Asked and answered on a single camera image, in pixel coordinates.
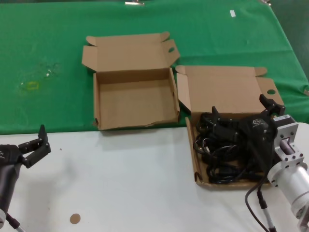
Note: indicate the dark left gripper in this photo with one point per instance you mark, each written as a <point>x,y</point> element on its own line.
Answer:
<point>7,164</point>

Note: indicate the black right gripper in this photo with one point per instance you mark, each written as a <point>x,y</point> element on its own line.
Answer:
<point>257,131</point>

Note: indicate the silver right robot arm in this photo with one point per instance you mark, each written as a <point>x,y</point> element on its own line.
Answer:
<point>294,178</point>

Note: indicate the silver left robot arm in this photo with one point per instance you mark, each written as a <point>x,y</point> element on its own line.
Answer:
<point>2,216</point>

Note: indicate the open brown cardboard box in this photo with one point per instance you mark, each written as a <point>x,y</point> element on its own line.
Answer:
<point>135,106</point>
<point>222,89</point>

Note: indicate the round brown sticker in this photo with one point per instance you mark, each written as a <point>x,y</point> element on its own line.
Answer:
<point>74,218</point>

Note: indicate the small white label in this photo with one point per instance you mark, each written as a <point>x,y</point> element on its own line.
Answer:
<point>233,13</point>

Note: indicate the green table cloth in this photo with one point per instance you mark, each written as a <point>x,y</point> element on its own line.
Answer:
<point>48,36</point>

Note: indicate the metal cloth clip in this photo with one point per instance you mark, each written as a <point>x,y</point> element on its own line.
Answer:
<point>134,3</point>
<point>265,2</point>

